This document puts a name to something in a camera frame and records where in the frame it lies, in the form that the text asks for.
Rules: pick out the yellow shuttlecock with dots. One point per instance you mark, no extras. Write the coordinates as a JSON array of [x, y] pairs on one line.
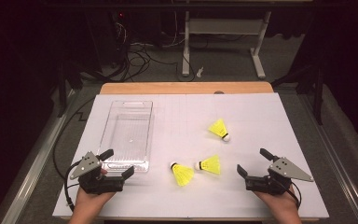
[[212, 165], [182, 174], [219, 128]]

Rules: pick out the white table cover board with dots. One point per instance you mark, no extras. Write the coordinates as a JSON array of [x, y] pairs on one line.
[[183, 199]]

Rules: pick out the white metal desk frame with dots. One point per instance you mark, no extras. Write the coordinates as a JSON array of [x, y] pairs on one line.
[[223, 26]]

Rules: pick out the small white floor object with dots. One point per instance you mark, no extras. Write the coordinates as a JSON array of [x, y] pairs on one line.
[[200, 71]]

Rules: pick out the person's right hand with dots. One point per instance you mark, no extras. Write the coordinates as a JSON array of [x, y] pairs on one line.
[[281, 203]]

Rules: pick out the clear plastic tray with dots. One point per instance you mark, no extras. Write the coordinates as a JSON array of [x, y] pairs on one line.
[[127, 130]]

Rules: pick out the grey round table grommet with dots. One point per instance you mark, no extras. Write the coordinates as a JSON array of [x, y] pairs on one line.
[[219, 92]]

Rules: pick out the dark equipment box red light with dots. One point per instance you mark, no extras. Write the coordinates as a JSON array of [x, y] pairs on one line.
[[108, 34]]

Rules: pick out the grey metal floor rail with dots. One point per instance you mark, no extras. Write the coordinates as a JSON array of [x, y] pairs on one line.
[[338, 168], [33, 168]]

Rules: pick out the black metal stand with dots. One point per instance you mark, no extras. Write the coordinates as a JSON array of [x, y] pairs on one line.
[[318, 102], [62, 93]]

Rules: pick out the person's left hand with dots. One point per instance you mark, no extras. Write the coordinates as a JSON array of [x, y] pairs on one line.
[[90, 203]]

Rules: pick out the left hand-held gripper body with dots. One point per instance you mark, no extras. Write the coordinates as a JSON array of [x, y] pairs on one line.
[[99, 185]]

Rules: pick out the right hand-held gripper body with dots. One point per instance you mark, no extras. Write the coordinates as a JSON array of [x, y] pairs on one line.
[[270, 185]]

